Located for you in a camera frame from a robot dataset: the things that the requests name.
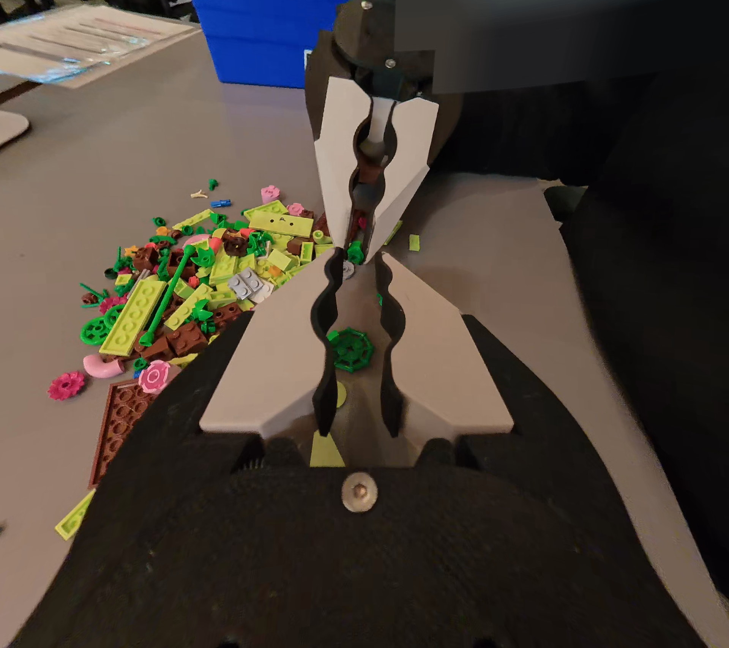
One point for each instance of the pink arch toy piece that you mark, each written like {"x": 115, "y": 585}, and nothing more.
{"x": 199, "y": 240}

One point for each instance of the pink round toy stud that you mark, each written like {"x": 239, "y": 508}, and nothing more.
{"x": 270, "y": 194}

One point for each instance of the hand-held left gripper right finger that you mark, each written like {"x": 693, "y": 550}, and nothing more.
{"x": 450, "y": 369}

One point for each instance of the white desk lamp stand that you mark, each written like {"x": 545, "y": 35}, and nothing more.
{"x": 11, "y": 127}

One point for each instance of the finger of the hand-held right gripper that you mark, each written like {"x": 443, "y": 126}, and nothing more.
{"x": 413, "y": 147}
{"x": 336, "y": 147}

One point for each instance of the narrow lime toy plate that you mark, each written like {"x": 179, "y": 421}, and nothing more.
{"x": 192, "y": 219}

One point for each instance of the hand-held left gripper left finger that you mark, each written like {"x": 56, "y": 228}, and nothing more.
{"x": 262, "y": 369}

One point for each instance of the lime face print tile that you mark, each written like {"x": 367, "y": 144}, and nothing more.
{"x": 279, "y": 219}

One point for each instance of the long wide lime plate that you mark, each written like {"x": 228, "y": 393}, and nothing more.
{"x": 133, "y": 315}

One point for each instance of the brown toy brick plate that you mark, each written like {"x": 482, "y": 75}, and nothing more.
{"x": 122, "y": 426}

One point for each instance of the laminated paper sheet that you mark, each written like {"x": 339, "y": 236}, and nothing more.
{"x": 91, "y": 44}

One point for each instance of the green toy stem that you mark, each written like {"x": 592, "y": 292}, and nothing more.
{"x": 168, "y": 295}

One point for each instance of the green leafy brick plant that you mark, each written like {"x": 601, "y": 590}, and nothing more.
{"x": 350, "y": 350}

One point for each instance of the pile of small toy bricks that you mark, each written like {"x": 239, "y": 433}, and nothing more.
{"x": 228, "y": 272}

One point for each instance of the magenta flower toy piece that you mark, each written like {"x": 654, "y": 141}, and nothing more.
{"x": 66, "y": 385}

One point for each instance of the blue plastic bin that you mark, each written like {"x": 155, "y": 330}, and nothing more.
{"x": 262, "y": 27}

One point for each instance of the small green bud piece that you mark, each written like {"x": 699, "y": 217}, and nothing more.
{"x": 356, "y": 251}

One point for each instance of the pink printed round tile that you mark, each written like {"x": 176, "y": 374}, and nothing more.
{"x": 154, "y": 376}

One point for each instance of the green toy wheel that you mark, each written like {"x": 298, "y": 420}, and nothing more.
{"x": 94, "y": 330}
{"x": 114, "y": 313}

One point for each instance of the person's right hand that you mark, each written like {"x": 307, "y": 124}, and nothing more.
{"x": 370, "y": 169}

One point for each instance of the pink curved toy tube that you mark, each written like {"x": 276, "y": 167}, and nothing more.
{"x": 102, "y": 366}

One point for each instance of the lime ridged toy brick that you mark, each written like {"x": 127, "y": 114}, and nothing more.
{"x": 393, "y": 232}

